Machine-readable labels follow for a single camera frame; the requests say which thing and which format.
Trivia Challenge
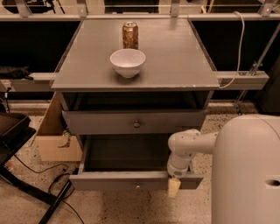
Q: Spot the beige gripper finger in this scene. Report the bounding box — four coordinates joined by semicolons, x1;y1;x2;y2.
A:
168;178;181;198

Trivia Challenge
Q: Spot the grey drawer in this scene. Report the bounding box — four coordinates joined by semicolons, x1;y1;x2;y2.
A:
68;133;205;192
62;110;206;135

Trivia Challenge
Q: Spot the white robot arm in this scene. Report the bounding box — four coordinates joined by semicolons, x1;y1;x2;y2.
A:
167;114;280;224

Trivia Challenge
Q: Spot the grey top drawer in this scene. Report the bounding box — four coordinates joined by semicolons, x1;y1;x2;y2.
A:
62;110;206;135

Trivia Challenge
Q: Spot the grey drawer cabinet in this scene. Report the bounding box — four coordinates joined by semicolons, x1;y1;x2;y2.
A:
50;17;221;138

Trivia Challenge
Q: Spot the cardboard box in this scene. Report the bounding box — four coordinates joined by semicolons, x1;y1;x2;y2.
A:
35;94;82;162

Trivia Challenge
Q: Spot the white ceramic bowl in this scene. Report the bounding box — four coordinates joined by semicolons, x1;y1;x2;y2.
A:
110;49;146;78

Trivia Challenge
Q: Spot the metal diagonal brace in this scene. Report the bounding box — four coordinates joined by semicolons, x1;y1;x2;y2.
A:
234;22;280;115

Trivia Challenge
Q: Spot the gold soda can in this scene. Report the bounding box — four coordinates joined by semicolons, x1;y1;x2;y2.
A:
122;21;138;49

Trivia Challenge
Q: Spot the black tray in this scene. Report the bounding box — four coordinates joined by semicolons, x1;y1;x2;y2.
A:
0;112;36;165

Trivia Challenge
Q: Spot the black floor stand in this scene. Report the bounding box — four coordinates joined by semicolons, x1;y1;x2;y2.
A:
0;164;77;224

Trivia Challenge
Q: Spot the black bag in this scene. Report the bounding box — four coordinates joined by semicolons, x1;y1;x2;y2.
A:
0;66;32;80

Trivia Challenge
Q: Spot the black floor cable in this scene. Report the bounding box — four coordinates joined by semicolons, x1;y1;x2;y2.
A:
11;153;86;224

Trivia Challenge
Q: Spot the metal frame rail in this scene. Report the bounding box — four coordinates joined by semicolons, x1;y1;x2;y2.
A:
0;71;269;92

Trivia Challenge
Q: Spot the white hanging cable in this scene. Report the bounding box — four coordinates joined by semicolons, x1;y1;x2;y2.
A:
218;10;246;89

